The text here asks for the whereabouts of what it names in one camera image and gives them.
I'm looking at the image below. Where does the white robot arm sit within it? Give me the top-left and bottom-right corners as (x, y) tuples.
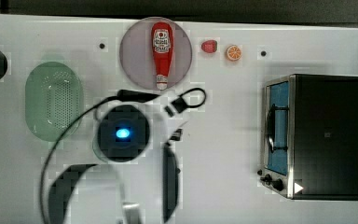
(40, 100), (188, 224)

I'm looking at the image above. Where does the silver toaster oven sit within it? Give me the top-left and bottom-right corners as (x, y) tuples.
(257, 74), (358, 201)

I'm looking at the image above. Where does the red toy strawberry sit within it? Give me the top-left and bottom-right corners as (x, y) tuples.
(201, 40), (217, 54)

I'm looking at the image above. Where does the red ketchup bottle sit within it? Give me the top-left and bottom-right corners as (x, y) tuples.
(151, 21), (174, 91)

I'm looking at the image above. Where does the green perforated colander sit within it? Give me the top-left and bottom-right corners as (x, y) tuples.
(25, 62), (84, 142)

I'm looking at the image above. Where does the orange slice toy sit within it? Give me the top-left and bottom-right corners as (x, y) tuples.
(226, 45), (242, 62)

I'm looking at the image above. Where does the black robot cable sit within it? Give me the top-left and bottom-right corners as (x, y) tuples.
(38, 87), (208, 224)

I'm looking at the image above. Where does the grey round plate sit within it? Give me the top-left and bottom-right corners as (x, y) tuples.
(119, 17), (193, 91)

